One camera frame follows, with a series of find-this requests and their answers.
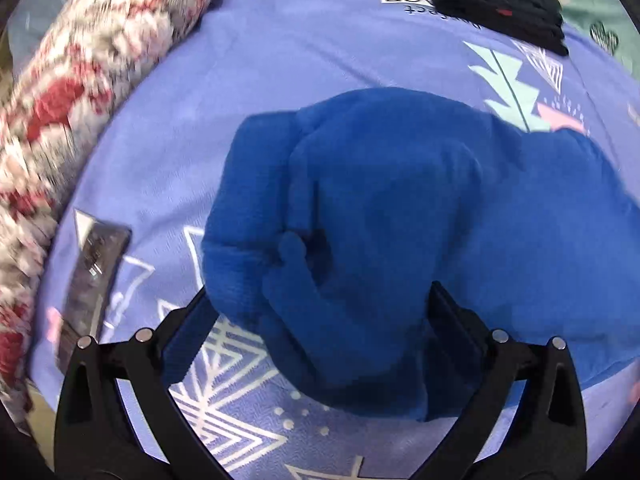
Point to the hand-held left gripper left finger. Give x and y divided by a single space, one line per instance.
190 335

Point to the blue and red pants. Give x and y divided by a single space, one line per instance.
400 200

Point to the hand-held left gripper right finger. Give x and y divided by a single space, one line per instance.
452 332

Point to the floral bolster pillow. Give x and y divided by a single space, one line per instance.
75 85

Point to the folded black pants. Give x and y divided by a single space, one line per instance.
490 0

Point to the purple printed bed sheet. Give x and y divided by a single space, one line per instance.
280 60

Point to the teal heart print blanket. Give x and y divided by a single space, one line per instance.
595 15

